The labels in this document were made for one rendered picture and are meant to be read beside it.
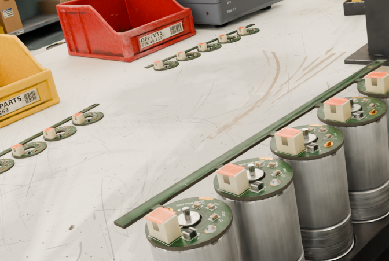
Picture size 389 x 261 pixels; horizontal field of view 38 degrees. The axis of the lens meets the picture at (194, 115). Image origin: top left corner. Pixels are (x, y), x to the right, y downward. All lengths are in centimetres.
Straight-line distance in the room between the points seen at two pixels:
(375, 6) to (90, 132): 23
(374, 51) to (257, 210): 31
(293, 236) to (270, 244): 1
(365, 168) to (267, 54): 32
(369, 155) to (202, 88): 27
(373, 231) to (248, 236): 6
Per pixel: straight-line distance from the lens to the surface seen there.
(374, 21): 46
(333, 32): 56
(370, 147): 21
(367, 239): 22
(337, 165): 19
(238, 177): 17
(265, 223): 17
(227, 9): 64
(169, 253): 15
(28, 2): 554
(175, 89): 47
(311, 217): 20
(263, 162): 18
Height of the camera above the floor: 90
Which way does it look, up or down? 21 degrees down
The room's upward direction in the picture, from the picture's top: 12 degrees counter-clockwise
